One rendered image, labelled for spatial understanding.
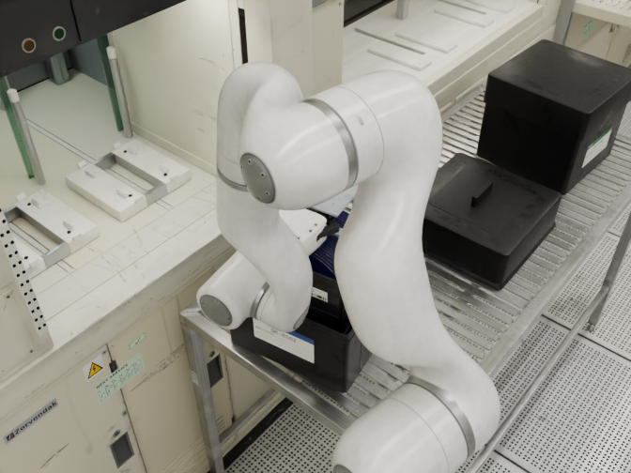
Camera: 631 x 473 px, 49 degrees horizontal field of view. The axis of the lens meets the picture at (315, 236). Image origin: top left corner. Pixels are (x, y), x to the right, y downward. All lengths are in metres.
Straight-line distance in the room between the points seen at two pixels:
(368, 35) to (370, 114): 1.71
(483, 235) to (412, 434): 0.82
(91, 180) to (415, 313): 1.10
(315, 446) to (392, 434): 1.39
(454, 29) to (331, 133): 1.81
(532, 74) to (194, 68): 0.86
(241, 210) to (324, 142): 0.29
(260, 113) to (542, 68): 1.34
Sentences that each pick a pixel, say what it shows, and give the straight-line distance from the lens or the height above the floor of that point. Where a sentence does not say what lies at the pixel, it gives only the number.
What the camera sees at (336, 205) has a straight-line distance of 1.21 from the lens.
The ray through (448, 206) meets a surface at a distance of 1.64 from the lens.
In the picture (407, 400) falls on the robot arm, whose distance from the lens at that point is 0.86.
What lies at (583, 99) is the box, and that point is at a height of 1.01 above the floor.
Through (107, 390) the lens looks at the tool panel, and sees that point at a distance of 1.55.
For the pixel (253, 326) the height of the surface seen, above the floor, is 0.85.
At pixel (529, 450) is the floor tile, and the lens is 2.29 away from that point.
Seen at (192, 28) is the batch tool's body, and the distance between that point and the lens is 1.53.
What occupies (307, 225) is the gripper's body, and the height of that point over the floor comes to 1.11.
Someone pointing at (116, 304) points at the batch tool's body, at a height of 0.87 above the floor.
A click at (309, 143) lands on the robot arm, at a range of 0.64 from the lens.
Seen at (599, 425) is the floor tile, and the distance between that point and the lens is 2.41.
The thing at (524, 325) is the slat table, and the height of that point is 0.76.
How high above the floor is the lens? 1.87
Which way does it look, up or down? 41 degrees down
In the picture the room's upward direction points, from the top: straight up
